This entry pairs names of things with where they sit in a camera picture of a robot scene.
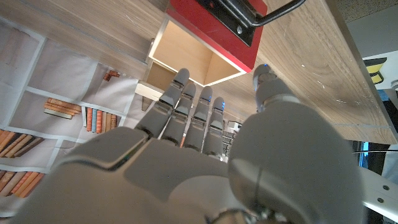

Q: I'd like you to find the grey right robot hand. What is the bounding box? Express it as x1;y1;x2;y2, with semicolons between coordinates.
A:
12;64;364;224

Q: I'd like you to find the yellow black floor object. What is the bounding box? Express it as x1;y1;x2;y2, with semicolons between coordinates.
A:
363;57;388;85

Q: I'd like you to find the light wooden box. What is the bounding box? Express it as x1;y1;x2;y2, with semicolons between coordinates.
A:
135;39;180;111

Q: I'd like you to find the red drawer with black handle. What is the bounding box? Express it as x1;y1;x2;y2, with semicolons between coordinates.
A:
148;0;307;87

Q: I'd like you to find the printed bookshelf backdrop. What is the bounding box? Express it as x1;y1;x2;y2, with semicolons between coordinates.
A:
0;15;144;218

